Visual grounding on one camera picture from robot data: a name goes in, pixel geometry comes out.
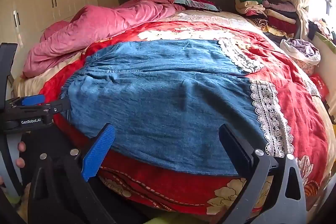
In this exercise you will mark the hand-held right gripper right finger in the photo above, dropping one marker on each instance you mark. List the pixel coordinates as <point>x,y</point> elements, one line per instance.
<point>233,148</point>

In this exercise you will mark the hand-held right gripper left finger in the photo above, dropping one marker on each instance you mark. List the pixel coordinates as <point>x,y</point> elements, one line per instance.
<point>98,153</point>

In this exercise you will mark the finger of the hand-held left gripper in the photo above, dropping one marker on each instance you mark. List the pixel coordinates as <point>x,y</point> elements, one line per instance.
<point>59,106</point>
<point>32,100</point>

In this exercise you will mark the blue denim pants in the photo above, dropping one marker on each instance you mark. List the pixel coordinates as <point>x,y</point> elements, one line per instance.
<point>157,98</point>

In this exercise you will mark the person's left hand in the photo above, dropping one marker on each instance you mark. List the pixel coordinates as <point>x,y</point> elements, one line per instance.
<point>21,146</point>

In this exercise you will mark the beige bed sheet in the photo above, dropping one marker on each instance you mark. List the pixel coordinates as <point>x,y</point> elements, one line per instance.
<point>39,82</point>

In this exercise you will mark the red floral blanket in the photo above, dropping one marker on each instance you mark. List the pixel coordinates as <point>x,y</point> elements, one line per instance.
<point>288,82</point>

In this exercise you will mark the pink quilt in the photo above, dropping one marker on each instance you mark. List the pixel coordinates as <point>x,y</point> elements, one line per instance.
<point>105,22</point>

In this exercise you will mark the white crumpled garment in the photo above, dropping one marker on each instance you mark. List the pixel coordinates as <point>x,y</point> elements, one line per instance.
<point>302,50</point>

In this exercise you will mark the pile of folded clothes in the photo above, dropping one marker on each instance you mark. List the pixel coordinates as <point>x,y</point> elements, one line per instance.
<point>273,11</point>

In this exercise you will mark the patterned pillow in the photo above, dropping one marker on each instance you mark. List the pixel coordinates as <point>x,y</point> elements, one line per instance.
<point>197,3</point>

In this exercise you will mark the heap of mixed clothes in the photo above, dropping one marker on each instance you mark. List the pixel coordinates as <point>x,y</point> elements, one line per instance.
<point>323,27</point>

